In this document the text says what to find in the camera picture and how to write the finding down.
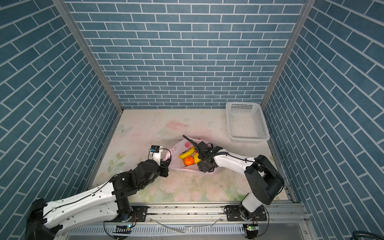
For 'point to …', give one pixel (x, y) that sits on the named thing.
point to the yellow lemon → (196, 159)
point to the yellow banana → (188, 153)
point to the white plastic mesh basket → (246, 122)
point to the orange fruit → (188, 160)
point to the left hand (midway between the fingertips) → (175, 162)
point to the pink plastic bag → (176, 149)
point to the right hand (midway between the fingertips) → (208, 167)
